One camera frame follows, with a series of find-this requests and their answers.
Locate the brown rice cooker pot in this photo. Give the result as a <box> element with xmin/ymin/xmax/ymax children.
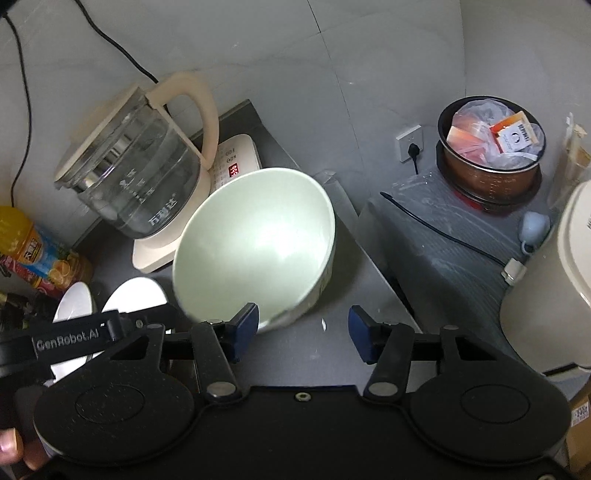
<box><xmin>436</xmin><ymin>96</ymin><xmax>546</xmax><ymax>200</ymax></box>

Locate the clear plastic bag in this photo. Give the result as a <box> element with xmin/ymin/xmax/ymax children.
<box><xmin>447</xmin><ymin>99</ymin><xmax>541</xmax><ymax>169</ymax></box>

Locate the red snack packet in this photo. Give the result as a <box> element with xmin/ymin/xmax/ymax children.
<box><xmin>0</xmin><ymin>256</ymin><xmax>70</xmax><ymax>301</ymax></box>

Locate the beige kettle base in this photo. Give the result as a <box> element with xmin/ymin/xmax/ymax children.
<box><xmin>132</xmin><ymin>134</ymin><xmax>262</xmax><ymax>274</ymax></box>

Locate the person's left hand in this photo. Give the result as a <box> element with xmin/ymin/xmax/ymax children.
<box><xmin>0</xmin><ymin>427</ymin><xmax>49</xmax><ymax>470</ymax></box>

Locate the clear plastic packet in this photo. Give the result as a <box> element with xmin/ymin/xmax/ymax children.
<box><xmin>547</xmin><ymin>113</ymin><xmax>591</xmax><ymax>208</ymax></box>

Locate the white cable connector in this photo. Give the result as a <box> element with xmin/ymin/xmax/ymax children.
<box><xmin>502</xmin><ymin>258</ymin><xmax>527</xmax><ymax>284</ymax></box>

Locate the beige rice cooker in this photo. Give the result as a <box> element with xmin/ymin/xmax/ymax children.
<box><xmin>500</xmin><ymin>180</ymin><xmax>591</xmax><ymax>374</ymax></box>

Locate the light blue plastic scoop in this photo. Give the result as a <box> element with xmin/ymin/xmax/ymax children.
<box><xmin>517</xmin><ymin>211</ymin><xmax>551</xmax><ymax>254</ymax></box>

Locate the black power cable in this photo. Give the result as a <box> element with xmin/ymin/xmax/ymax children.
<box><xmin>0</xmin><ymin>9</ymin><xmax>34</xmax><ymax>206</ymax></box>
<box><xmin>74</xmin><ymin>0</ymin><xmax>161</xmax><ymax>85</ymax></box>

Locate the glass kettle with beige handle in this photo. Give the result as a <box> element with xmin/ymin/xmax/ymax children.
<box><xmin>53</xmin><ymin>71</ymin><xmax>219</xmax><ymax>240</ymax></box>

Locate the orange white packet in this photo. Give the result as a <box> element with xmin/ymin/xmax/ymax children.
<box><xmin>490</xmin><ymin>111</ymin><xmax>541</xmax><ymax>155</ymax></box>

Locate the pale green patterned bowl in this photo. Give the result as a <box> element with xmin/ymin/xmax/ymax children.
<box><xmin>172</xmin><ymin>167</ymin><xmax>336</xmax><ymax>334</ymax></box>

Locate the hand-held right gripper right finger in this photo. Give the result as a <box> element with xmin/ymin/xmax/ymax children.
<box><xmin>348</xmin><ymin>305</ymin><xmax>490</xmax><ymax>398</ymax></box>

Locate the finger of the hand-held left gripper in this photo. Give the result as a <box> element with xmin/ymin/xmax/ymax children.
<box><xmin>119</xmin><ymin>302</ymin><xmax>179</xmax><ymax>336</ymax></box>

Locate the orange juice bottle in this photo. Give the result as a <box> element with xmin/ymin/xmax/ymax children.
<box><xmin>0</xmin><ymin>205</ymin><xmax>93</xmax><ymax>296</ymax></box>

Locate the thin black cable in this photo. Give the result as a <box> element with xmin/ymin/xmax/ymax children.
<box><xmin>381</xmin><ymin>193</ymin><xmax>507</xmax><ymax>267</ymax></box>

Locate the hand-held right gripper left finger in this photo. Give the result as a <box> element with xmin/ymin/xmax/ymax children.
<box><xmin>110</xmin><ymin>302</ymin><xmax>260</xmax><ymax>401</ymax></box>

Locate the grey ribbed cover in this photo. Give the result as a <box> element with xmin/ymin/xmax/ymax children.
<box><xmin>358</xmin><ymin>171</ymin><xmax>555</xmax><ymax>370</ymax></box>

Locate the white wall socket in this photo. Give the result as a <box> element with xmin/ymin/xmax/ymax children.
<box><xmin>394</xmin><ymin>124</ymin><xmax>424</xmax><ymax>163</ymax></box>

